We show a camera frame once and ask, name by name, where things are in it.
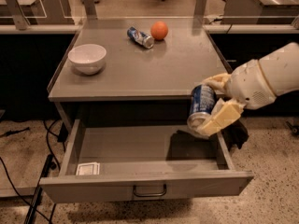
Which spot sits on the black power strip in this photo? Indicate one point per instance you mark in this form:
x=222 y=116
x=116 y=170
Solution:
x=36 y=200

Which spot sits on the grey background desk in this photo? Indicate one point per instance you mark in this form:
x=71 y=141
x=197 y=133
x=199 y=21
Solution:
x=40 y=11
x=260 y=11

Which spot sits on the orange fruit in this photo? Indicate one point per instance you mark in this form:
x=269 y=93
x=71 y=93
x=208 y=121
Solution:
x=159 y=30

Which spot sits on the crushed blue soda can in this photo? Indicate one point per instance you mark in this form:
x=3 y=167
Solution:
x=140 y=38

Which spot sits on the white ceramic bowl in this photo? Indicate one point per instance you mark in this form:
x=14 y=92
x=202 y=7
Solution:
x=88 y=59

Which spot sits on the grey metal post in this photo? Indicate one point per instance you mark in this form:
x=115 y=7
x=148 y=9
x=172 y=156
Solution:
x=90 y=9
x=200 y=8
x=17 y=14

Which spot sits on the black drawer handle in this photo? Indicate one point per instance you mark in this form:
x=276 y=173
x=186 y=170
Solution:
x=149 y=191

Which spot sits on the black cloth behind cabinet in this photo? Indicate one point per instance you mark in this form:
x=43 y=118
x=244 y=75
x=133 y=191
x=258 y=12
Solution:
x=235 y=134

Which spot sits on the grey metal cabinet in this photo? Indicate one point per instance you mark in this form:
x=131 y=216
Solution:
x=136 y=86

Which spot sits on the blue pepsi can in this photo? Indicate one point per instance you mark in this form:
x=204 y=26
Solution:
x=202 y=103

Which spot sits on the open grey top drawer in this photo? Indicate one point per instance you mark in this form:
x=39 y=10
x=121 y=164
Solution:
x=144 y=156

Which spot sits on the middle grey metal post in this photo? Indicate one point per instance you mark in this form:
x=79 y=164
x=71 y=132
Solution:
x=90 y=9

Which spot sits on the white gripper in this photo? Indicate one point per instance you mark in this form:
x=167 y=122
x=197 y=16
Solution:
x=249 y=84

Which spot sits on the white card in drawer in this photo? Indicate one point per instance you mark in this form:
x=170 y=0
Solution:
x=88 y=168

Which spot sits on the left grey metal post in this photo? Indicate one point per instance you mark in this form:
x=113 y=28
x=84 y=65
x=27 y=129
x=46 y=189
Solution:
x=17 y=14

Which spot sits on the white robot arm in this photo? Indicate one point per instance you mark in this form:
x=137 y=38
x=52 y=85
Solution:
x=281 y=69

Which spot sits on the right grey metal post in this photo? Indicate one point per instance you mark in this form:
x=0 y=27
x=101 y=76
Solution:
x=200 y=8

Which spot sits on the grey background desk right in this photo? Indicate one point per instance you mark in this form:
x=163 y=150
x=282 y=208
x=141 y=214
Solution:
x=260 y=11

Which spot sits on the grey background desk left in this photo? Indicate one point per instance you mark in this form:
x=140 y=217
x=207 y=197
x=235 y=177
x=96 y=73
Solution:
x=40 y=11

